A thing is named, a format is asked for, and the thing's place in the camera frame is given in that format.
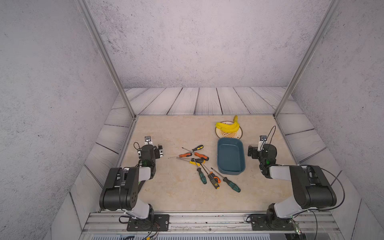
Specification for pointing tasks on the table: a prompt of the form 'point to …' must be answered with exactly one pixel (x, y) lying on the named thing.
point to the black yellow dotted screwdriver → (212, 180)
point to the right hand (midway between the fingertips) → (259, 144)
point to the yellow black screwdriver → (195, 163)
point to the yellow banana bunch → (230, 128)
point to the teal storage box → (231, 155)
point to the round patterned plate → (220, 133)
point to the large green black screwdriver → (230, 184)
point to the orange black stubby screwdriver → (218, 179)
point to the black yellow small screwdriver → (196, 148)
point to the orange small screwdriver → (183, 155)
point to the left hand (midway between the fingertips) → (153, 145)
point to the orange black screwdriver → (201, 156)
